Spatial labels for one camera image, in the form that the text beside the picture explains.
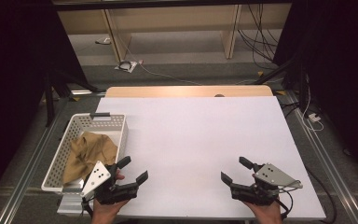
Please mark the light wooden shelf unit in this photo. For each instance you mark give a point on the light wooden shelf unit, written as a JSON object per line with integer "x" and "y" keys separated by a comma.
{"x": 174, "y": 17}

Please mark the person's right hand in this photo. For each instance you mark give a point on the person's right hand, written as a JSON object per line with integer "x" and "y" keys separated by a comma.
{"x": 267, "y": 214}

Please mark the tan pants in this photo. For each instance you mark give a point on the tan pants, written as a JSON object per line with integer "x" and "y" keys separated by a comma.
{"x": 87, "y": 152}

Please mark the white perforated plastic basket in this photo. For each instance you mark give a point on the white perforated plastic basket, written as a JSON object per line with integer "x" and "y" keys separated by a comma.
{"x": 59, "y": 161}

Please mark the small white flat object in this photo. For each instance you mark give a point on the small white flat object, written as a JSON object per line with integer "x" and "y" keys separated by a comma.
{"x": 104, "y": 40}

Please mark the black curtain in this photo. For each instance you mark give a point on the black curtain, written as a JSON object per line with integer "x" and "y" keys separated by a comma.
{"x": 12, "y": 62}
{"x": 348, "y": 62}

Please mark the white foam board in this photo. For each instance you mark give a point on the white foam board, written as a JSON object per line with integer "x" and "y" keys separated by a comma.
{"x": 192, "y": 140}

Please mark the white power adapter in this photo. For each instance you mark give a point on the white power adapter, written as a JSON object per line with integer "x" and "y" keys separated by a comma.
{"x": 313, "y": 117}

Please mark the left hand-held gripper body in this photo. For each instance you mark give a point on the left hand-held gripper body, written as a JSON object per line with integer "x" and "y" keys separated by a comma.
{"x": 99, "y": 177}

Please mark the person's left hand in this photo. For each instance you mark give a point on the person's left hand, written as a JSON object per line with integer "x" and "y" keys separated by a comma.
{"x": 105, "y": 214}

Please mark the black metal stand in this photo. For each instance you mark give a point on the black metal stand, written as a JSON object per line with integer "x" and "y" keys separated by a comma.
{"x": 303, "y": 90}

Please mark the yellow floor tape piece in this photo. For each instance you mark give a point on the yellow floor tape piece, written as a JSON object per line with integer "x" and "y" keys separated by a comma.
{"x": 280, "y": 92}
{"x": 76, "y": 99}
{"x": 260, "y": 73}

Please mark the short aluminium rail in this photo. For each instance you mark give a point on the short aluminium rail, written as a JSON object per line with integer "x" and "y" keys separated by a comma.
{"x": 84, "y": 92}

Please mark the black tripod stand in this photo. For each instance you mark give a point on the black tripod stand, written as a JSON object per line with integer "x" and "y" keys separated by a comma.
{"x": 49, "y": 102}

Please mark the long aluminium rail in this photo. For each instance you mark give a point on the long aluminium rail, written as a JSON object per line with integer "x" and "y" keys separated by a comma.
{"x": 29, "y": 174}
{"x": 341, "y": 189}

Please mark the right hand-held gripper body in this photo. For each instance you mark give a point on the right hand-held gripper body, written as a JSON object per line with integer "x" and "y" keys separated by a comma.
{"x": 270, "y": 177}

